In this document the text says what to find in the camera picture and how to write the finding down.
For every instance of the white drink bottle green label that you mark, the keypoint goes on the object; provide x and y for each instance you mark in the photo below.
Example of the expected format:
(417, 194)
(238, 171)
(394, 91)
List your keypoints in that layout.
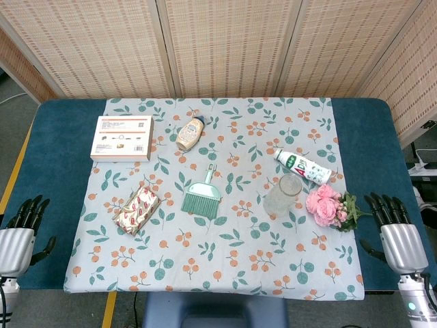
(304, 166)

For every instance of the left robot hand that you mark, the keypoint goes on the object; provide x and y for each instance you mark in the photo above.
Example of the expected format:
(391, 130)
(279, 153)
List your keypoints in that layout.
(15, 242)

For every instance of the floral patterned tablecloth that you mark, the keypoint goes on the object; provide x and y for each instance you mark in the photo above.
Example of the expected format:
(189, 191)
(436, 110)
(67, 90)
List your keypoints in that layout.
(215, 198)

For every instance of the beige squeeze bottle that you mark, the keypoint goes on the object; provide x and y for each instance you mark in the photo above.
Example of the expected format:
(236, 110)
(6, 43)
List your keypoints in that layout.
(190, 134)

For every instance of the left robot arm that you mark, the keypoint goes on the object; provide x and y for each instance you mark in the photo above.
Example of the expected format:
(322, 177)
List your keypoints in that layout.
(8, 297)

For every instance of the white power strip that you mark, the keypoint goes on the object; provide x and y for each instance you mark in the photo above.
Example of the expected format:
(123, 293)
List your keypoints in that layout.
(423, 167)

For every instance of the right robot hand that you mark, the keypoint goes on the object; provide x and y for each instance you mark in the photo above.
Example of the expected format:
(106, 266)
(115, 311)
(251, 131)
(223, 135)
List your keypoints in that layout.
(399, 239)

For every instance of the white orange cardboard box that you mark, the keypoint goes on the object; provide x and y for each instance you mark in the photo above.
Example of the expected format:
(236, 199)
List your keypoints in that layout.
(121, 138)

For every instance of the gold red snack packet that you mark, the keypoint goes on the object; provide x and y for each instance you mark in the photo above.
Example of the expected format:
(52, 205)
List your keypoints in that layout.
(136, 211)

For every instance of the bamboo folding screen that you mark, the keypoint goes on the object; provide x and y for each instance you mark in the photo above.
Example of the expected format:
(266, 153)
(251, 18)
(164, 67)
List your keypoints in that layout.
(218, 48)

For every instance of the teal hand brush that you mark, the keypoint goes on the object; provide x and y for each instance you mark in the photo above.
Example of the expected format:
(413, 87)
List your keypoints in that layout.
(202, 196)

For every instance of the pink rose bouquet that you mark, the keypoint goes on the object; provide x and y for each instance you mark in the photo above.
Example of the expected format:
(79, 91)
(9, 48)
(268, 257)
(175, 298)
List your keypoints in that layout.
(327, 206)

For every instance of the blue table mat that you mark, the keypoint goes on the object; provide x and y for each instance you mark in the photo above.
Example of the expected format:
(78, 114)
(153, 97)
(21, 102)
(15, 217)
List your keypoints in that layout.
(218, 191)

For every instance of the clear glass vase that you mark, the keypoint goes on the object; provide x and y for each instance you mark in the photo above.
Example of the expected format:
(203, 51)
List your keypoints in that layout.
(283, 196)

